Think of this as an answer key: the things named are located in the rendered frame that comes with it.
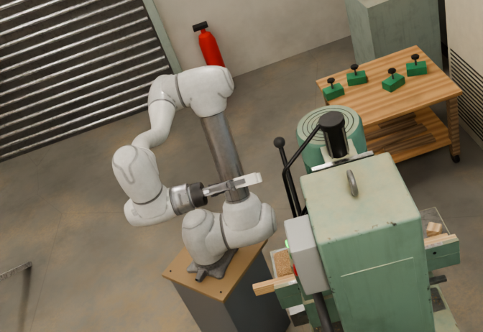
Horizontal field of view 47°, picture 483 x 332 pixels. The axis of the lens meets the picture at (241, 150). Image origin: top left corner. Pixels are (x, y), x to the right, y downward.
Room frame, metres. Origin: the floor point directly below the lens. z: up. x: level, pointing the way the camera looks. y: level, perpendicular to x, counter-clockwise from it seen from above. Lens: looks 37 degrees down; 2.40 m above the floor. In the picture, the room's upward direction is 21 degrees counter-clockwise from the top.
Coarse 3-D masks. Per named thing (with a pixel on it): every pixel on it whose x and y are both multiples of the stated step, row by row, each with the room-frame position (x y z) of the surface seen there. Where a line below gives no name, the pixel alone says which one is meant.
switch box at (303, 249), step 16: (288, 224) 0.88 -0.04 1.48; (304, 224) 0.86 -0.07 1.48; (288, 240) 0.83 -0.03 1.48; (304, 240) 0.82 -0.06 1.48; (304, 256) 0.79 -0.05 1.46; (320, 256) 0.79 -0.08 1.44; (304, 272) 0.79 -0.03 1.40; (320, 272) 0.79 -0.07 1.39; (304, 288) 0.80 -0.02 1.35; (320, 288) 0.79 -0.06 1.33
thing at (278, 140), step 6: (276, 138) 1.27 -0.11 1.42; (282, 138) 1.27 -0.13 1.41; (276, 144) 1.26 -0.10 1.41; (282, 144) 1.26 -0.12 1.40; (282, 150) 1.25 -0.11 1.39; (282, 156) 1.24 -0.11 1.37; (282, 162) 1.23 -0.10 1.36; (288, 174) 1.20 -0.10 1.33; (288, 180) 1.19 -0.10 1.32; (294, 186) 1.18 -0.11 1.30; (294, 192) 1.17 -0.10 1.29; (294, 198) 1.16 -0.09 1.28; (300, 210) 1.13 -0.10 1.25
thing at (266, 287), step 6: (444, 234) 1.11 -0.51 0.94; (426, 240) 1.11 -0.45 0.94; (288, 276) 1.18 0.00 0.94; (294, 276) 1.17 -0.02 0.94; (264, 282) 1.19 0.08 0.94; (270, 282) 1.18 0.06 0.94; (258, 288) 1.18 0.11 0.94; (264, 288) 1.17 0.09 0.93; (270, 288) 1.17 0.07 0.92; (258, 294) 1.18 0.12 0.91
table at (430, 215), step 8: (432, 208) 1.26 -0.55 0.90; (424, 216) 1.24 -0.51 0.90; (432, 216) 1.23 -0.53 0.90; (440, 216) 1.22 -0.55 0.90; (424, 224) 1.21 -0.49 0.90; (424, 232) 1.18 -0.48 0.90; (448, 232) 1.14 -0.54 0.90; (272, 256) 1.32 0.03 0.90; (448, 256) 1.06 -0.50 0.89; (456, 256) 1.06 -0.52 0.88; (272, 264) 1.28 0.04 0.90; (432, 264) 1.07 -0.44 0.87; (440, 264) 1.07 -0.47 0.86; (448, 264) 1.06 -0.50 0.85; (296, 296) 1.13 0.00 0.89; (280, 304) 1.14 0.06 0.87; (288, 304) 1.13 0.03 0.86; (296, 304) 1.13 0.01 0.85
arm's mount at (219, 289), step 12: (264, 240) 1.67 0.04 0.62; (180, 252) 1.78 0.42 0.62; (240, 252) 1.65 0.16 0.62; (252, 252) 1.62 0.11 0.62; (180, 264) 1.71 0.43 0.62; (240, 264) 1.58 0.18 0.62; (168, 276) 1.67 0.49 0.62; (180, 276) 1.64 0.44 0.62; (192, 276) 1.62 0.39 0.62; (228, 276) 1.55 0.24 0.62; (240, 276) 1.52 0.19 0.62; (192, 288) 1.56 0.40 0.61; (204, 288) 1.53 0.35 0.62; (216, 288) 1.51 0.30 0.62; (228, 288) 1.49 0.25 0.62
